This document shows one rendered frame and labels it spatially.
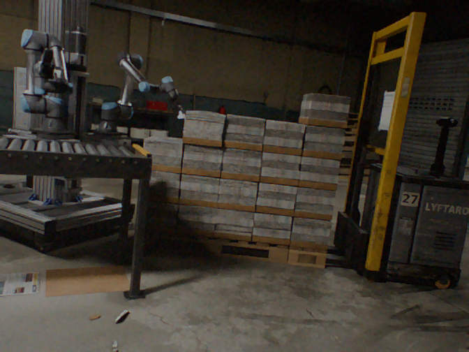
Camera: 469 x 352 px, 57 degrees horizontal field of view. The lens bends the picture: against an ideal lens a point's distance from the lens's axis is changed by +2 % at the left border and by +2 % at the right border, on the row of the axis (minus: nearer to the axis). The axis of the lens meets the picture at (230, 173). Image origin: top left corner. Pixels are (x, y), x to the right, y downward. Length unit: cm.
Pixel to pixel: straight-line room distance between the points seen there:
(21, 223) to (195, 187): 123
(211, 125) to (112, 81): 678
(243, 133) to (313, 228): 88
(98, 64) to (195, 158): 677
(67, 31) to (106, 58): 623
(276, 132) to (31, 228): 183
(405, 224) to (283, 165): 95
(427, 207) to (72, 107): 267
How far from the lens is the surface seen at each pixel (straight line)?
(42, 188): 363
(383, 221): 317
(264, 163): 311
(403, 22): 332
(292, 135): 311
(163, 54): 993
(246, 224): 319
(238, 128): 307
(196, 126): 305
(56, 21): 350
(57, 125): 320
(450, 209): 338
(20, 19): 969
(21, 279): 282
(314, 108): 313
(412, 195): 324
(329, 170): 319
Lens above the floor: 112
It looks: 9 degrees down
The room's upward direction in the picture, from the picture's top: 7 degrees clockwise
